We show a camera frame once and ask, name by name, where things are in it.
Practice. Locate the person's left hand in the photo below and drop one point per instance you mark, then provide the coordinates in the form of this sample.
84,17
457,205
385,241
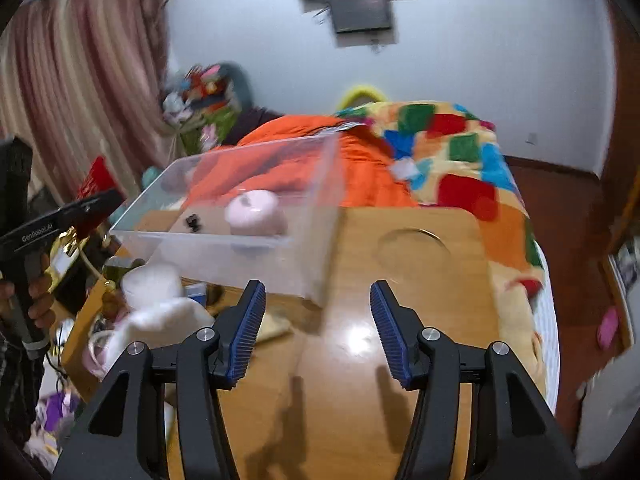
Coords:
42,300

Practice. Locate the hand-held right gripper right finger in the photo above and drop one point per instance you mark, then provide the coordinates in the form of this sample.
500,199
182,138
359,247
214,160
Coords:
387,330

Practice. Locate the pink striped curtain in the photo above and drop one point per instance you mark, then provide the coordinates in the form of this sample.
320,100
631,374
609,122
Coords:
75,85

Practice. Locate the small black item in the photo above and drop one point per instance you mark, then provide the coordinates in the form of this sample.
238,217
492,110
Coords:
192,222

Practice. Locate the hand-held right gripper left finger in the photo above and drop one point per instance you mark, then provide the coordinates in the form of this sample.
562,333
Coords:
250,330

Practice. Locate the wooden desk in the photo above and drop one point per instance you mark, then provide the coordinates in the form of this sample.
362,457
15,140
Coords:
350,360

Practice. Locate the pink slipper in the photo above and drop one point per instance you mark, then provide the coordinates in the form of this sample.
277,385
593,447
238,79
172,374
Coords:
607,327

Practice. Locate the small black wall monitor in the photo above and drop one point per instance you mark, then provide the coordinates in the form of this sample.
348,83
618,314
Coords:
362,15

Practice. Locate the orange quilt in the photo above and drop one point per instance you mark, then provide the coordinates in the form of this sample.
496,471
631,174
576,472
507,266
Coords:
365,175

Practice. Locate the dark purple garment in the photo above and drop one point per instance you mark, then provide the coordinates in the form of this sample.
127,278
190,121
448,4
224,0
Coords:
250,120

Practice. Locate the gold ornament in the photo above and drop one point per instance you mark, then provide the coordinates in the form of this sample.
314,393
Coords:
67,245

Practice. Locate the small beige packet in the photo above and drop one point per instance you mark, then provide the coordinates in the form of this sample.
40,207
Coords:
272,327

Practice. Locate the pile of plush toys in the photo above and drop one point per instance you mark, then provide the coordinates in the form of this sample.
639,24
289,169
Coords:
200,95

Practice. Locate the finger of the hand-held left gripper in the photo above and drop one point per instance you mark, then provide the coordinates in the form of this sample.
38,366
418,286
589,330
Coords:
97,205

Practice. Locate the white wall socket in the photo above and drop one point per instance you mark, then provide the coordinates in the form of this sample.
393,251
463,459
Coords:
531,137

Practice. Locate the clear plastic storage box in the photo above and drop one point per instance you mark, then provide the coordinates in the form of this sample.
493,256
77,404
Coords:
300,240

